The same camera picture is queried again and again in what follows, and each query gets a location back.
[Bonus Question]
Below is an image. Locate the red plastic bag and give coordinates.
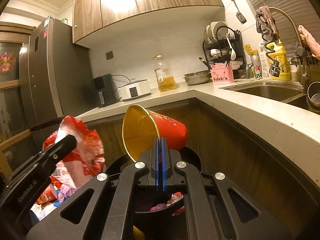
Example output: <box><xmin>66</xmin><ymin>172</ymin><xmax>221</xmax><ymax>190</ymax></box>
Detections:
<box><xmin>167</xmin><ymin>192</ymin><xmax>185</xmax><ymax>216</ymax></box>

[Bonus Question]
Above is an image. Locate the red white snack wrapper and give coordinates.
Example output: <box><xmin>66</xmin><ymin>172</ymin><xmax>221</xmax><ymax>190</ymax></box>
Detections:
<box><xmin>42</xmin><ymin>116</ymin><xmax>105</xmax><ymax>189</ymax></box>

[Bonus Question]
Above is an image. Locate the red paper cup gold inside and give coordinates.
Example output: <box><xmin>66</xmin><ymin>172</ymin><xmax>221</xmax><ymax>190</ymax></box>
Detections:
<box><xmin>122</xmin><ymin>104</ymin><xmax>188</xmax><ymax>162</ymax></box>

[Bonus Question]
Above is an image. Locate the red patterned paper cup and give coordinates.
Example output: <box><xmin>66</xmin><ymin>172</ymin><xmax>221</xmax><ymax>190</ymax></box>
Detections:
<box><xmin>36</xmin><ymin>184</ymin><xmax>57</xmax><ymax>205</ymax></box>

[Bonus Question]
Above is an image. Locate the pink plastic bag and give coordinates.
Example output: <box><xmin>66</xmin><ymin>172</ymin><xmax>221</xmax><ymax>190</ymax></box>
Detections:
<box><xmin>150</xmin><ymin>203</ymin><xmax>167</xmax><ymax>212</ymax></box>

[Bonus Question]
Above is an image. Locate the black round trash bin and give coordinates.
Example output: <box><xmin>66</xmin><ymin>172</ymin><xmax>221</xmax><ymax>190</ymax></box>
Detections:
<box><xmin>105</xmin><ymin>146</ymin><xmax>202</xmax><ymax>235</ymax></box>

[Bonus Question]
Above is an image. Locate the chrome kitchen faucet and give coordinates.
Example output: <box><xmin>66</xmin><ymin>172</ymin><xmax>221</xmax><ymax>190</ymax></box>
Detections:
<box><xmin>254</xmin><ymin>5</ymin><xmax>311</xmax><ymax>87</ymax></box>

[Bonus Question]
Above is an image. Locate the floral blue white tablecloth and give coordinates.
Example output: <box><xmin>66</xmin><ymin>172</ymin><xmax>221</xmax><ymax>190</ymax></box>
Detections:
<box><xmin>30</xmin><ymin>202</ymin><xmax>60</xmax><ymax>221</ymax></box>

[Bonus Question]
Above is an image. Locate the black air fryer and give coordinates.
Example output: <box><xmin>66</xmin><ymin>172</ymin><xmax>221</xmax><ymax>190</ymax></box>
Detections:
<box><xmin>93</xmin><ymin>74</ymin><xmax>119</xmax><ymax>107</ymax></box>

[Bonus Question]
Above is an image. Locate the dark grey refrigerator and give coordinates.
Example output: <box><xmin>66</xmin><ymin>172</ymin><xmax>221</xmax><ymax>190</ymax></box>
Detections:
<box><xmin>19</xmin><ymin>16</ymin><xmax>99</xmax><ymax>147</ymax></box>

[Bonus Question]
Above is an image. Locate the white rice cooker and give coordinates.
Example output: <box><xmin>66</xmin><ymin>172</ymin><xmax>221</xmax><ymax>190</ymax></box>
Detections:
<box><xmin>118</xmin><ymin>79</ymin><xmax>151</xmax><ymax>102</ymax></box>

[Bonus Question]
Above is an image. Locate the stainless steel bowl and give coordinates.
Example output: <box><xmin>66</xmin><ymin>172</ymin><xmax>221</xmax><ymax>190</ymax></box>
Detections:
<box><xmin>183</xmin><ymin>70</ymin><xmax>211</xmax><ymax>86</ymax></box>

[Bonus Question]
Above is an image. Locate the pink utensil basket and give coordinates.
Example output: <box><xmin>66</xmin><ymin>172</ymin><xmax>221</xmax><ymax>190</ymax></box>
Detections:
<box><xmin>210</xmin><ymin>63</ymin><xmax>234</xmax><ymax>85</ymax></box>

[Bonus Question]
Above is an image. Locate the cooking oil bottle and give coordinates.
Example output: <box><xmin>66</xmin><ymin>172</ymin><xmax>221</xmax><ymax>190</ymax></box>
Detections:
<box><xmin>152</xmin><ymin>55</ymin><xmax>176</xmax><ymax>92</ymax></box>

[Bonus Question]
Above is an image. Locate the steel cup in sink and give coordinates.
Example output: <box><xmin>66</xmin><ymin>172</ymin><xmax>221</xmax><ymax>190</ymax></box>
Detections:
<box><xmin>307</xmin><ymin>81</ymin><xmax>320</xmax><ymax>111</ymax></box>

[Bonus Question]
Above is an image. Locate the wooden glass door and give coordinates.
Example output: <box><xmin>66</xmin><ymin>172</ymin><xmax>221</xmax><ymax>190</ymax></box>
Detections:
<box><xmin>1</xmin><ymin>21</ymin><xmax>34</xmax><ymax>179</ymax></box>

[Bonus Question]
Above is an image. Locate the beer can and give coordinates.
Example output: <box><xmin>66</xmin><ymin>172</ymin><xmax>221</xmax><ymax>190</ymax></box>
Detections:
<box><xmin>251</xmin><ymin>55</ymin><xmax>262</xmax><ymax>79</ymax></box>

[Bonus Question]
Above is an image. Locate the white spray bottle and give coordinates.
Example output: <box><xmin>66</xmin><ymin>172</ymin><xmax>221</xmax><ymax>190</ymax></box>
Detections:
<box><xmin>258</xmin><ymin>42</ymin><xmax>272</xmax><ymax>80</ymax></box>

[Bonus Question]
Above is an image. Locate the black dish rack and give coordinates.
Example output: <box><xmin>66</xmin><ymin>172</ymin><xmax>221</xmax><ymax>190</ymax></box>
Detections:
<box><xmin>202</xmin><ymin>21</ymin><xmax>247</xmax><ymax>79</ymax></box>

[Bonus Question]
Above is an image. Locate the yellow detergent bottle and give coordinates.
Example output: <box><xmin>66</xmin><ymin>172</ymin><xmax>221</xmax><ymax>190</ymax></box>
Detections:
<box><xmin>266</xmin><ymin>41</ymin><xmax>291</xmax><ymax>81</ymax></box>

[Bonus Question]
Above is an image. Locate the pink cloth on rack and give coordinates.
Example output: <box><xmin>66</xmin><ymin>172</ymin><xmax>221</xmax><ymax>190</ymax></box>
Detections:
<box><xmin>298</xmin><ymin>25</ymin><xmax>320</xmax><ymax>60</ymax></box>

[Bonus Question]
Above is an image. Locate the hanging slotted spatula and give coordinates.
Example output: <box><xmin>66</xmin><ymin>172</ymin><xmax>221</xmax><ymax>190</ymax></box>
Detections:
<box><xmin>231</xmin><ymin>0</ymin><xmax>247</xmax><ymax>24</ymax></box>

